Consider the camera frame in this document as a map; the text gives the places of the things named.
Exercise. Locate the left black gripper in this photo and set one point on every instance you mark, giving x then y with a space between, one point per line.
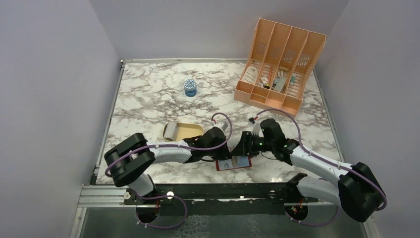
225 153

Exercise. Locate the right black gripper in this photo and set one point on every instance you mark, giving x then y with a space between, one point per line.
245 147

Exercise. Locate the gold credit card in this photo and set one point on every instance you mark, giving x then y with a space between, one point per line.
235 162

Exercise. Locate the silver white credit card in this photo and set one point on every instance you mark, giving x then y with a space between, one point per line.
225 165

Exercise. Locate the red leather card holder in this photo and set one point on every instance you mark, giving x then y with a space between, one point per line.
245 162

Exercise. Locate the beige oval tray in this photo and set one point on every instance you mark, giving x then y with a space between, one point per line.
188 130

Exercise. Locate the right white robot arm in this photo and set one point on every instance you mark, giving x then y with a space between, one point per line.
353 188

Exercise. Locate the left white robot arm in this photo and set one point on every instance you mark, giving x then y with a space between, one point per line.
128 160

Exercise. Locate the stack of cards in tray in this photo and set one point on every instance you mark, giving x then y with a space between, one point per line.
171 130

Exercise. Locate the white striped card in organizer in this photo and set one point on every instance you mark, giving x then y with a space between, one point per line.
250 75

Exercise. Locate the small items in organizer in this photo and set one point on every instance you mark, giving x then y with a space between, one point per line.
274 80

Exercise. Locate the orange plastic file organizer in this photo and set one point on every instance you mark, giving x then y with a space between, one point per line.
276 45

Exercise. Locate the blue round tin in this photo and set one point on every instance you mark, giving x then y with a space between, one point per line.
190 87

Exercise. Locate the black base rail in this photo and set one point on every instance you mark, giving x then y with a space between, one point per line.
217 199

